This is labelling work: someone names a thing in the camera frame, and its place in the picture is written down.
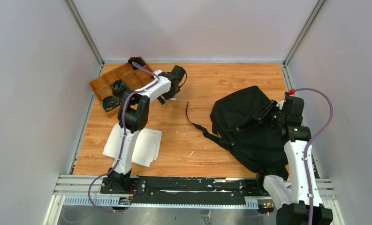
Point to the black backpack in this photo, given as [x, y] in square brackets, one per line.
[252, 143]

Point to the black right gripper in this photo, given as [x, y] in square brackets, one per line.
[262, 116]

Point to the rolled dark belt middle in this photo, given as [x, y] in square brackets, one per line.
[118, 88]

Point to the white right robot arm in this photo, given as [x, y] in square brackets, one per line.
[301, 204]

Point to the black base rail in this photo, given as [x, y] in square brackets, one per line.
[186, 190]

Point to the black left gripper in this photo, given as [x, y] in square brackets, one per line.
[166, 97]

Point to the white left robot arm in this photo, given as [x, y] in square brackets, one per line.
[133, 117]

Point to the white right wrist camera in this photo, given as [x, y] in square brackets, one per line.
[281, 103]

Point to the rolled dark belt front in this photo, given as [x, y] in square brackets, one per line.
[110, 102]

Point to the white folded cloth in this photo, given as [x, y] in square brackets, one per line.
[146, 148]

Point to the wooden compartment tray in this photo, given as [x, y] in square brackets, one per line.
[107, 87]

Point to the rolled dark belt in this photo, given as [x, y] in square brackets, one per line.
[137, 60]
[118, 88]
[110, 102]

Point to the rolled dark belt top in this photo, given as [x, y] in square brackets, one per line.
[137, 60]

